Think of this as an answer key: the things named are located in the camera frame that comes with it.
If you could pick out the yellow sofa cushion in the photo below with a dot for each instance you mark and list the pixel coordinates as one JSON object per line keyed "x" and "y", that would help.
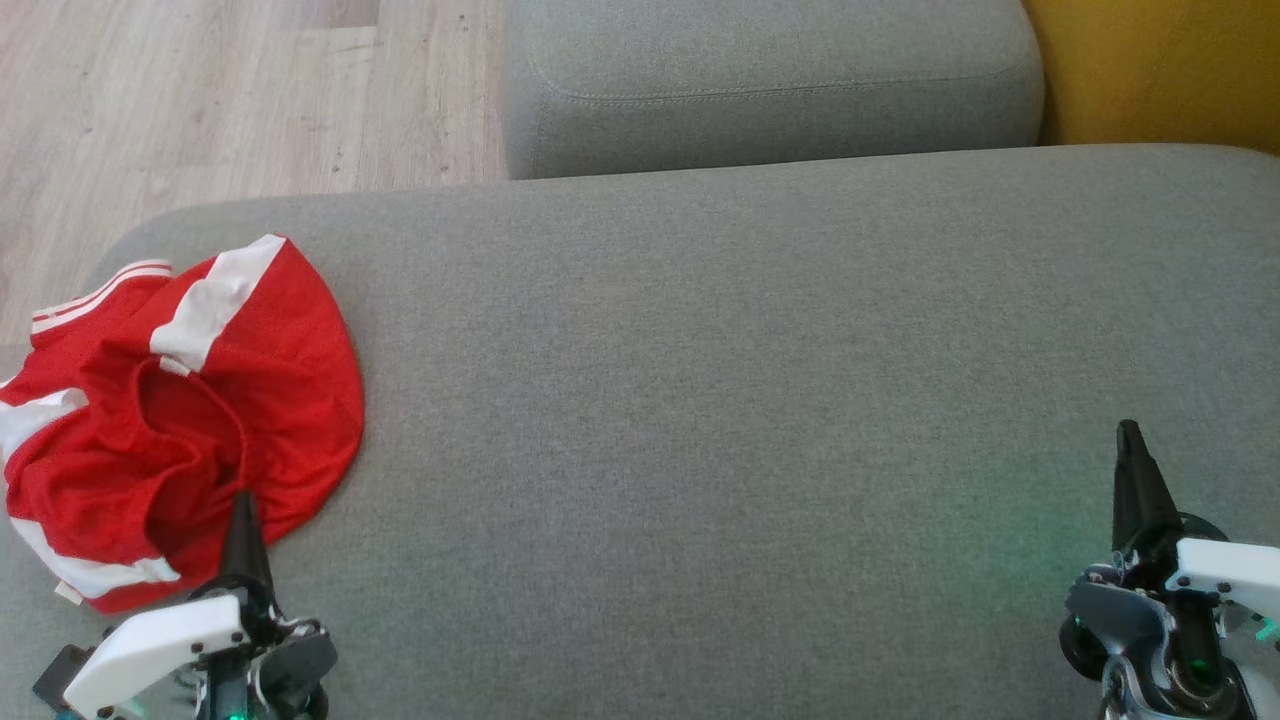
{"x": 1170, "y": 70}

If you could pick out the grey fabric sofa seat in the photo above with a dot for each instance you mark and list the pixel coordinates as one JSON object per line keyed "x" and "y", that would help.
{"x": 700, "y": 400}

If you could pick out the red white basketball jersey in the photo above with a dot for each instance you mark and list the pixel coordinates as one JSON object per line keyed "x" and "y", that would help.
{"x": 70, "y": 490}

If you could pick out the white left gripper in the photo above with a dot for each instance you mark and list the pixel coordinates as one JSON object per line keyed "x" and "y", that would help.
{"x": 170, "y": 645}

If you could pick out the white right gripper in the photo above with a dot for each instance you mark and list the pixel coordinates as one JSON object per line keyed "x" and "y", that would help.
{"x": 1225, "y": 575}

